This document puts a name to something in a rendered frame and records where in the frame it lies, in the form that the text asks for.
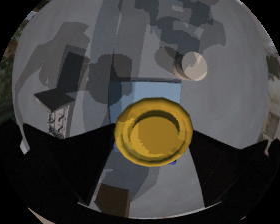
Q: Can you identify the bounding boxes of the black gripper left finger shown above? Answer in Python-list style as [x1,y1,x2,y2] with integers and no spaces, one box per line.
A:
[23,123,116,206]

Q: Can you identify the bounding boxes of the light blue flat mat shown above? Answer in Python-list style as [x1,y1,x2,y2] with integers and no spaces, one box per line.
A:
[108,81,181,124]

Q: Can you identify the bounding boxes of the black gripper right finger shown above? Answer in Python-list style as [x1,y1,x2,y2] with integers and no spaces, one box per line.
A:
[189,129,269,208]

